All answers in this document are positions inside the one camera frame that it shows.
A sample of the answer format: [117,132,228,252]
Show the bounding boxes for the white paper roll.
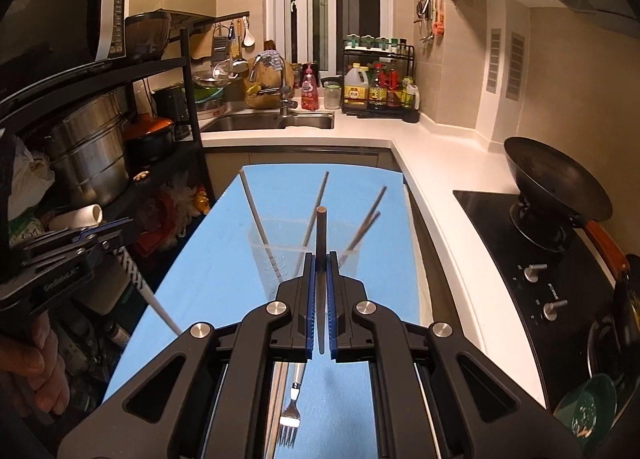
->
[48,204,104,233]

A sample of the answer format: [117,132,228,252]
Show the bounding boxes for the dark pot with orange lid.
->
[123,113,177,164]

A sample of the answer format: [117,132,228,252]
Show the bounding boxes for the green package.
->
[9,212,49,248]

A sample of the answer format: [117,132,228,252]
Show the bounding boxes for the yellow cooking oil bottle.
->
[344,64,370,108]

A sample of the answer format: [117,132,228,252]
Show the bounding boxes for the row of spice jars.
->
[344,32,409,51]

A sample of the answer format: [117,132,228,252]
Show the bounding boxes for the red dish soap bottle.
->
[300,62,320,111]

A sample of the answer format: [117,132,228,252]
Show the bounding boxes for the fork with beige handle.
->
[279,363,304,448]

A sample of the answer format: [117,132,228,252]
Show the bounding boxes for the patterned dishcloth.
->
[257,50,286,71]

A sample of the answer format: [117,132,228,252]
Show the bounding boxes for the clear plastic utensil holder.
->
[246,216,388,335]

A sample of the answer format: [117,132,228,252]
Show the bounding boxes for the white framed window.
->
[267,0,397,76]

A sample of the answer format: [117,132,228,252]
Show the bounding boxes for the dark sauce bottle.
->
[369,64,389,110]

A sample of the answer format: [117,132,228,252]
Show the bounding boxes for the metal kitchen scissors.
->
[413,0,434,43]

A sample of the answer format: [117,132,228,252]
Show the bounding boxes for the stainless steel bowl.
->
[192,70,226,90]

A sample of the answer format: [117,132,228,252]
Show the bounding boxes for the wooden cutting board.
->
[243,41,294,110]

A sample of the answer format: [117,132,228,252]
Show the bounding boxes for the green cooking pot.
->
[552,372,619,443]

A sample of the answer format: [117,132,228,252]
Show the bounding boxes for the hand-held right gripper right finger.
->
[326,251,583,459]

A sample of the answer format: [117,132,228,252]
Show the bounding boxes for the small black pot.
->
[151,83,192,141]

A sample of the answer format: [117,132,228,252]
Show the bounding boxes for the person's left hand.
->
[0,311,72,416]

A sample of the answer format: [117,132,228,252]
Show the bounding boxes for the brown glass bowl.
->
[124,10,174,65]

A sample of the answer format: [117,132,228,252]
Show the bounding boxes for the blue table cloth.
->
[102,165,436,459]

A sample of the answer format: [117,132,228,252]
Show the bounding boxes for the wall vent grille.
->
[486,28,502,91]
[504,32,526,100]

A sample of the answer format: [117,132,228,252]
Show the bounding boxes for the black glass gas cooktop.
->
[452,189,640,416]

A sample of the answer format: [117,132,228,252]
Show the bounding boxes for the red capped sauce bottle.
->
[385,68,404,108]

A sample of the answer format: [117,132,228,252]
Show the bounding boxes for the black wok with wooden handle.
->
[503,136,631,281]

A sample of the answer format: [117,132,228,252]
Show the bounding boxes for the green plastic basin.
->
[192,85,224,113]

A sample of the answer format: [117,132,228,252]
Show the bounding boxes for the metal grater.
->
[210,25,231,65]

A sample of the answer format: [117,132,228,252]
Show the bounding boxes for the chrome faucet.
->
[248,54,301,118]

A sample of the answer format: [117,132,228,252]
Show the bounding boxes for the white plastic bag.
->
[10,134,57,220]

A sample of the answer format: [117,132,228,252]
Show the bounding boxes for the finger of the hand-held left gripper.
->
[22,218,135,253]
[30,233,126,273]

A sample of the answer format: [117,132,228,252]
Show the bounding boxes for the large stainless steel pot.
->
[42,92,132,208]

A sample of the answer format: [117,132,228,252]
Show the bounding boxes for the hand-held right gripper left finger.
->
[57,251,318,459]

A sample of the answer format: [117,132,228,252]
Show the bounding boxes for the stainless steel sink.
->
[200,112,336,134]

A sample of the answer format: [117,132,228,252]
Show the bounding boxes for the black condiment rack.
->
[341,36,421,123]

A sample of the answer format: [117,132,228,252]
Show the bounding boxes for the black metal shelf rack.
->
[0,9,217,260]

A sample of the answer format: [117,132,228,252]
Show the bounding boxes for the black and white microwave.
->
[0,0,129,91]

